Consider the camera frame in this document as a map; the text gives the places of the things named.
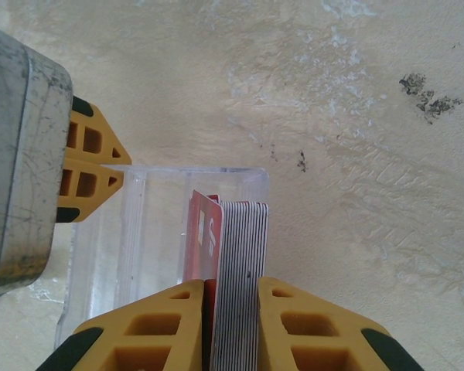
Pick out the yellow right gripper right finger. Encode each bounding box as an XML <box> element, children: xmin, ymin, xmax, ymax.
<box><xmin>257</xmin><ymin>276</ymin><xmax>426</xmax><ymax>371</ymax></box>

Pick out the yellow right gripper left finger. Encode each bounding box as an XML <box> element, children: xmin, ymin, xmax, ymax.
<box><xmin>42</xmin><ymin>278</ymin><xmax>206</xmax><ymax>371</ymax></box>

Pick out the clear plastic card box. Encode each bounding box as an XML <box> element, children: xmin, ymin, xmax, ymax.
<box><xmin>55</xmin><ymin>164</ymin><xmax>271</xmax><ymax>349</ymax></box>

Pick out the stack of credit cards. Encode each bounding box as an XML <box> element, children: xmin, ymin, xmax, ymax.
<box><xmin>214</xmin><ymin>199</ymin><xmax>271</xmax><ymax>371</ymax></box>

